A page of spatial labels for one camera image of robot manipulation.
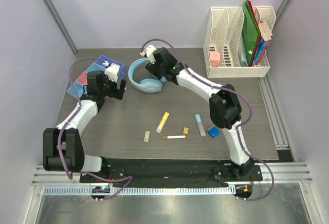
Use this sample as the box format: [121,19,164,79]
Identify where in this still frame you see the light blue headphones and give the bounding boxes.
[127,58,166,94]

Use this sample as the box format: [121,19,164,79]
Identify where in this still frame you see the blue pink drawer organizer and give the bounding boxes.
[66,54,126,100]

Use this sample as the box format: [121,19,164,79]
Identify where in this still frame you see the pink cube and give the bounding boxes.
[209,51,221,67]

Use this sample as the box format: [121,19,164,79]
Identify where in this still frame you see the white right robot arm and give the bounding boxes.
[140,45,254,180]

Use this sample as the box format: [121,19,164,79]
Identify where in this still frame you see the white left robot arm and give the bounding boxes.
[43,70,126,182]

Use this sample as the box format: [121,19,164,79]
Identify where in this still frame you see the beige speckled eraser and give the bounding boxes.
[143,131,150,142]

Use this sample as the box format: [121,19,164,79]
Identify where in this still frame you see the yellow highlighter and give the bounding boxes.
[156,112,170,133]

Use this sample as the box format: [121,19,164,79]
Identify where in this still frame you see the blue capped highlighter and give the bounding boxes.
[195,114,206,137]

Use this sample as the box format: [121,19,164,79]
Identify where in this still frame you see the white mesh file organizer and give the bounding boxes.
[203,7,270,78]

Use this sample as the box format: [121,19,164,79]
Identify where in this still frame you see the white brown-capped pen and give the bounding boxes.
[161,135,186,139]

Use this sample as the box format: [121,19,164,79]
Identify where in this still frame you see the small orange eraser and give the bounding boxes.
[183,127,189,135]

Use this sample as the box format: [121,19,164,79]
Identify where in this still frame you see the blue pencil sharpener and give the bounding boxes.
[207,126,220,138]

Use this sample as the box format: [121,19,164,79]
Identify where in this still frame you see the green folder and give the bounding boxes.
[242,0,261,66]

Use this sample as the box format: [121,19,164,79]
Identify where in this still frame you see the red folder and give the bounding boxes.
[247,0,261,66]

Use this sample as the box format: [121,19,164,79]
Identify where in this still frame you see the books in organizer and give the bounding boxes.
[254,20,272,65]

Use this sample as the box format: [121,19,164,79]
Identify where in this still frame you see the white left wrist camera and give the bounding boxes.
[104,63,120,83]

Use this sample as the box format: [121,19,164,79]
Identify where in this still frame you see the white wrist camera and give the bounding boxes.
[104,63,120,83]
[140,45,157,64]

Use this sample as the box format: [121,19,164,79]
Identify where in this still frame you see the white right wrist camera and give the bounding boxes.
[140,45,157,64]

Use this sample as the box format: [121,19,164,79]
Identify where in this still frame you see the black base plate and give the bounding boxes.
[79,157,263,184]

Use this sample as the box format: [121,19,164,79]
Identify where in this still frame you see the white slotted cable duct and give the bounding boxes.
[44,185,236,197]

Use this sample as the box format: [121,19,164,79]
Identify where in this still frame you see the aluminium rail frame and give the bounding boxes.
[31,74,314,186]

